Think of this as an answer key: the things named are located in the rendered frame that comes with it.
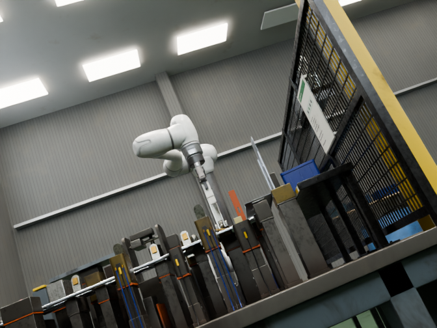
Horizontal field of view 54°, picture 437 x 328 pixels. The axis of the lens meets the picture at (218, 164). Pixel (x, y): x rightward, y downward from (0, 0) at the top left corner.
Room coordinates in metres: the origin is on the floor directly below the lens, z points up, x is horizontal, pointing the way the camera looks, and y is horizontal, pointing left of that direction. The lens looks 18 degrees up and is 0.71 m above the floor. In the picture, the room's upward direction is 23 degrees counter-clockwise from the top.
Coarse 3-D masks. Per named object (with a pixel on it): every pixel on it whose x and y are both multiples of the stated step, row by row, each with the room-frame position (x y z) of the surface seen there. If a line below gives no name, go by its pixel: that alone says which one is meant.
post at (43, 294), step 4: (44, 288) 2.09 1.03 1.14; (36, 292) 2.09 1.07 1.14; (40, 292) 2.09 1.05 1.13; (44, 292) 2.09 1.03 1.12; (36, 296) 2.09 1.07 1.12; (40, 296) 2.09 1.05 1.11; (44, 296) 2.09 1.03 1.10; (48, 296) 2.10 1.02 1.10; (44, 300) 2.09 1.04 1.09; (48, 300) 2.09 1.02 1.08; (44, 304) 2.09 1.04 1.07; (52, 312) 2.10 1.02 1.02; (44, 316) 2.09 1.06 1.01; (48, 316) 2.09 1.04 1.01; (52, 316) 2.09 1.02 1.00; (56, 320) 2.12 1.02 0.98; (56, 324) 2.11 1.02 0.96
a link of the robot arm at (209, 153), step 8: (200, 144) 2.36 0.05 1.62; (208, 144) 2.38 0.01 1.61; (208, 152) 2.35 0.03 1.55; (216, 152) 2.39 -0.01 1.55; (208, 160) 2.36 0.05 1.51; (216, 160) 2.42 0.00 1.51; (208, 168) 2.37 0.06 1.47; (208, 176) 2.39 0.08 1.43; (200, 184) 2.42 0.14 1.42; (216, 184) 2.43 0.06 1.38; (216, 192) 2.42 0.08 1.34; (216, 200) 2.43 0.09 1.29; (224, 208) 2.46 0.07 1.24; (224, 216) 2.46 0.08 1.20; (216, 224) 2.49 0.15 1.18; (232, 224) 2.50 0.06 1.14; (224, 256) 2.48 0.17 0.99
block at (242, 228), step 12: (240, 228) 1.59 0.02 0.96; (252, 228) 1.60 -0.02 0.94; (240, 240) 1.59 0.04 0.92; (252, 240) 1.59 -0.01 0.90; (252, 252) 1.58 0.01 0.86; (252, 264) 1.60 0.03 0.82; (264, 264) 1.60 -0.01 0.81; (264, 276) 1.60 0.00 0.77; (264, 288) 1.59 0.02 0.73; (276, 288) 1.60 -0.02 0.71
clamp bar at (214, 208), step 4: (208, 200) 1.97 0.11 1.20; (212, 204) 1.98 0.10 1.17; (216, 204) 1.97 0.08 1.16; (212, 208) 1.96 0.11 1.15; (216, 208) 1.97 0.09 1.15; (212, 212) 1.96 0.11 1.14; (216, 212) 1.97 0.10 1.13; (216, 216) 1.97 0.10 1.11; (220, 216) 1.96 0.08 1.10; (216, 220) 1.95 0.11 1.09; (220, 220) 1.96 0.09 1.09; (224, 224) 1.95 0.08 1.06
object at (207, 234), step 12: (204, 228) 1.57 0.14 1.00; (204, 240) 1.57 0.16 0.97; (216, 240) 1.57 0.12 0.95; (216, 252) 1.57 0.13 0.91; (216, 264) 1.57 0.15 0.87; (228, 276) 1.58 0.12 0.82; (228, 288) 1.58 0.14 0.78; (228, 300) 1.58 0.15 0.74; (240, 300) 1.58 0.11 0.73; (228, 312) 1.57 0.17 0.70
